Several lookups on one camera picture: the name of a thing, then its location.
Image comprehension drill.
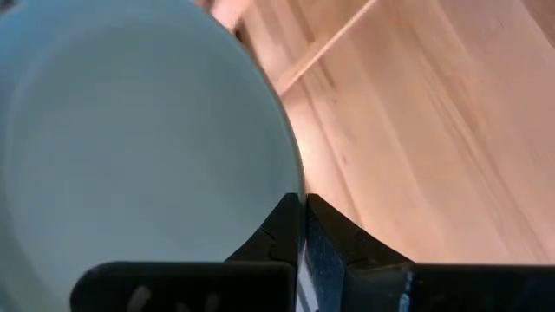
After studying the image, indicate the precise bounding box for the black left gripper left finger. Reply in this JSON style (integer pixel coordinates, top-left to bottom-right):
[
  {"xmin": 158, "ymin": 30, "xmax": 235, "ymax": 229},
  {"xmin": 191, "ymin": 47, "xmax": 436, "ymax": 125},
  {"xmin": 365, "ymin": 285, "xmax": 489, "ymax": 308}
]
[{"xmin": 69, "ymin": 192, "xmax": 304, "ymax": 312}]

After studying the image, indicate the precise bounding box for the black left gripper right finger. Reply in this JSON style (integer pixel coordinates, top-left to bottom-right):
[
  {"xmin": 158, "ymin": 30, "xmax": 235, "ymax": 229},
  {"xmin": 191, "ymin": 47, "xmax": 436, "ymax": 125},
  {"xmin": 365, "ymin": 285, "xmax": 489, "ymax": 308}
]
[{"xmin": 305, "ymin": 193, "xmax": 555, "ymax": 312}]

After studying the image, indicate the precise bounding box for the pale round plate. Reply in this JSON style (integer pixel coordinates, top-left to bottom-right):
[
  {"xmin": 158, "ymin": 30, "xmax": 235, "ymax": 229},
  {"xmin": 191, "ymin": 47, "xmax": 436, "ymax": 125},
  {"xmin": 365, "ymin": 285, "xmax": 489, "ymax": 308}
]
[{"xmin": 0, "ymin": 0, "xmax": 304, "ymax": 312}]

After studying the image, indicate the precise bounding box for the wooden slatted shelf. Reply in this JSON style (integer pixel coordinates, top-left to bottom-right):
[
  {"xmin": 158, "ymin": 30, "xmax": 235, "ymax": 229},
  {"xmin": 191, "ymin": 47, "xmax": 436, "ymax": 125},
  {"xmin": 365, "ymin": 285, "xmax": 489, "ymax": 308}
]
[{"xmin": 194, "ymin": 0, "xmax": 382, "ymax": 96}]

